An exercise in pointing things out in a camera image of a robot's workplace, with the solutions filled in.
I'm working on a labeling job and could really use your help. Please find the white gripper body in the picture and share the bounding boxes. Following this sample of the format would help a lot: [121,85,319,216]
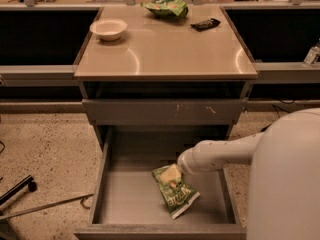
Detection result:
[176,140,231,176]

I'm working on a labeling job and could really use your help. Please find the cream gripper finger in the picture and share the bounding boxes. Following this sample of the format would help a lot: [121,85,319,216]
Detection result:
[159,164,181,184]

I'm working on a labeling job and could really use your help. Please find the green jalapeno chip bag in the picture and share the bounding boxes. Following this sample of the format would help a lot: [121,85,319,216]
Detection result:
[152,165,200,220]

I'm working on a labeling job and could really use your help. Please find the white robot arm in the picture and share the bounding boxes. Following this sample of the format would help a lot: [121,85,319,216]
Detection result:
[158,108,320,240]

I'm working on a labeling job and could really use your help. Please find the closed top drawer front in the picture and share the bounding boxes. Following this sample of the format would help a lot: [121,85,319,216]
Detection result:
[82,99,245,126]

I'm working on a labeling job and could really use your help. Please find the open middle drawer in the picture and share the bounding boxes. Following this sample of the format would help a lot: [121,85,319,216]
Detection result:
[75,126,246,240]

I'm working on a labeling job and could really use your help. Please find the grey drawer cabinet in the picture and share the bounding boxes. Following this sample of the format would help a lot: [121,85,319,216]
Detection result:
[74,4,257,143]

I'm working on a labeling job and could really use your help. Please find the green chip bag on counter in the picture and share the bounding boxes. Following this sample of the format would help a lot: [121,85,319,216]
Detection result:
[140,0,188,19]

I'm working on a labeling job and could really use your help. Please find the thin metal rod on floor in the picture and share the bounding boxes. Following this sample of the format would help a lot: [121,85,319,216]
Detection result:
[0,193,94,221]

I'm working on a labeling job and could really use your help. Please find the dark snack bar wrapper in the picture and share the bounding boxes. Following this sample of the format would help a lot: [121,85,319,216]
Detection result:
[191,18,220,32]

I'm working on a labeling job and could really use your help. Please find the clear plastic bottle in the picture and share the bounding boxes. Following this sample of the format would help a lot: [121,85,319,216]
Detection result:
[303,40,320,66]

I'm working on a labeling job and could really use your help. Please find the black chair leg with caster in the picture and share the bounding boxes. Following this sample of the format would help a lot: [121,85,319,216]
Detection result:
[0,175,37,205]

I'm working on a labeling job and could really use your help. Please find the white bowl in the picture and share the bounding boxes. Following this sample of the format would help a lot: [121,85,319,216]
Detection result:
[90,18,127,41]

